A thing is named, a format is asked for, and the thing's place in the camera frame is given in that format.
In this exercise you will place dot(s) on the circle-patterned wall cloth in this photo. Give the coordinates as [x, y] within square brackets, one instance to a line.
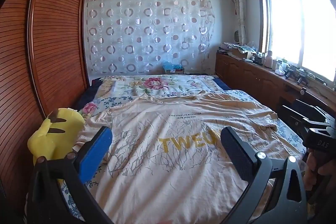
[147, 37]

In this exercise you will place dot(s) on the yellow plush toy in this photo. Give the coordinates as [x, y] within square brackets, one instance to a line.
[60, 124]

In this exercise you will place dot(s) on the beige printed t-shirt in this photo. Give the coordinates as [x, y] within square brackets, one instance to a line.
[157, 174]

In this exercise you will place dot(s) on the wooden cabinet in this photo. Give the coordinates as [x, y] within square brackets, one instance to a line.
[249, 74]

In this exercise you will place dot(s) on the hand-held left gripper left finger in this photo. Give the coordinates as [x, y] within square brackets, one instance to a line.
[94, 154]

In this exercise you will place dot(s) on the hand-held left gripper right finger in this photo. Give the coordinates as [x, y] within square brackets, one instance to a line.
[237, 151]

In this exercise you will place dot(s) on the blue floral bed sheet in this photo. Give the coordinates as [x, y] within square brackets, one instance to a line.
[118, 101]

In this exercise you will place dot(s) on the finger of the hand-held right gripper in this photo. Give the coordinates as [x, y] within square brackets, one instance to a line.
[294, 116]
[311, 108]

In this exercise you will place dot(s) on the box with blue contents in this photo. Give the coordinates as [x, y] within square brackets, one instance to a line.
[172, 67]

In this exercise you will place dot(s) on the black handheld device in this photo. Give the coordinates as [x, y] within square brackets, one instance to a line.
[296, 74]

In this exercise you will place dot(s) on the pink bottle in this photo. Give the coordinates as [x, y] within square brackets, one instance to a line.
[268, 60]

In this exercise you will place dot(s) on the person's right hand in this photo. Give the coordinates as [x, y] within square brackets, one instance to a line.
[312, 162]

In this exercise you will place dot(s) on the wooden-framed window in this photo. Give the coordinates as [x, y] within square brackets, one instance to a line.
[302, 29]

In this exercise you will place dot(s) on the pile of papers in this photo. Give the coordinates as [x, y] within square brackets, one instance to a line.
[236, 50]

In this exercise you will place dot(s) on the dark oval object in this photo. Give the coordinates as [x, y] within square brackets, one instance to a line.
[237, 36]

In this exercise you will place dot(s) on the wooden wardrobe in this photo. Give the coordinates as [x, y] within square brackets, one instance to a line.
[52, 43]

